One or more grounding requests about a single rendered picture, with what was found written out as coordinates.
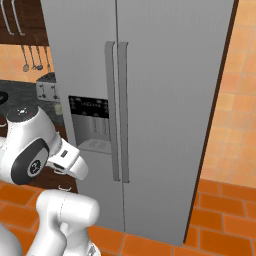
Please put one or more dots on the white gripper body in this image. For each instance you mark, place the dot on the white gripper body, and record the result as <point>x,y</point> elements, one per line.
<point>78,166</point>

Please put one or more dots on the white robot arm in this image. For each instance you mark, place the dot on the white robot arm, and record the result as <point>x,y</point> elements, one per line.
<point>30,140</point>

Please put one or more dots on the grey fridge door with dispenser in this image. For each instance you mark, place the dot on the grey fridge door with dispenser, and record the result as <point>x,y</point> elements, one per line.
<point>83,66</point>

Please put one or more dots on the plain grey fridge door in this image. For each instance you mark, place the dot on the plain grey fridge door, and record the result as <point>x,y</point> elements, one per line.
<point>173,100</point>

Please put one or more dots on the dark brown fridge side panel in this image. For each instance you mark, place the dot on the dark brown fridge side panel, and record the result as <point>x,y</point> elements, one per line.
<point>213,110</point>

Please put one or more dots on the small pale green jar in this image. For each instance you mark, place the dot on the small pale green jar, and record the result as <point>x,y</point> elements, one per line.
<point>58,109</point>

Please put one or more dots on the silver toaster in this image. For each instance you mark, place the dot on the silver toaster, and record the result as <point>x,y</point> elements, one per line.
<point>47,87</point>

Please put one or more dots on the black pan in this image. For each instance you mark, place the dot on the black pan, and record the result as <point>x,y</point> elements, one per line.
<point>2,97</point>

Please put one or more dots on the hanging metal ladle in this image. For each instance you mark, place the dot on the hanging metal ladle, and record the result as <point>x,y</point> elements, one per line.
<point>39,65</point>

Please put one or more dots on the hanging metal fork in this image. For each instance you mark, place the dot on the hanging metal fork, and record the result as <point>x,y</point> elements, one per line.
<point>47,61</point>

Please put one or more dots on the hanging metal slotted spoon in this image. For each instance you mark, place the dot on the hanging metal slotted spoon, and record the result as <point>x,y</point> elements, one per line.
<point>25,65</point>

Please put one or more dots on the hanging metal utensil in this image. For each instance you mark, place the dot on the hanging metal utensil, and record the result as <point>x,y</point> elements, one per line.
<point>32,60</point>

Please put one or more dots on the dark brown wall cupboards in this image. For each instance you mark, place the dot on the dark brown wall cupboards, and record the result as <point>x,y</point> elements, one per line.
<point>31,20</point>

